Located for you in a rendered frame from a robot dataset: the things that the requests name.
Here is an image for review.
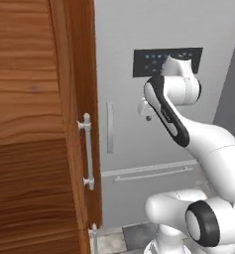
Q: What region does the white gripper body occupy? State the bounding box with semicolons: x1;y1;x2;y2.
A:
137;97;155;122

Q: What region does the grey fridge door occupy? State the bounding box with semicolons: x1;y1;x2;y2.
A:
93;0;235;174

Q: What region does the grey fridge drawer front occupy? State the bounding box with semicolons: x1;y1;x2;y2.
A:
100;160;216;233

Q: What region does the tall wooden cupboard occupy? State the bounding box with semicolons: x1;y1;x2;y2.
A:
0;0;103;254

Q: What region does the grey fridge door handle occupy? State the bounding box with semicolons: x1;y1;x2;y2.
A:
105;100;115;155

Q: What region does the grey fridge drawer handle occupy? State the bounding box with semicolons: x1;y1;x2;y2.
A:
113;166;194;183

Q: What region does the long silver cupboard handle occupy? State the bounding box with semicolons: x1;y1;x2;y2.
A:
76;112;96;191

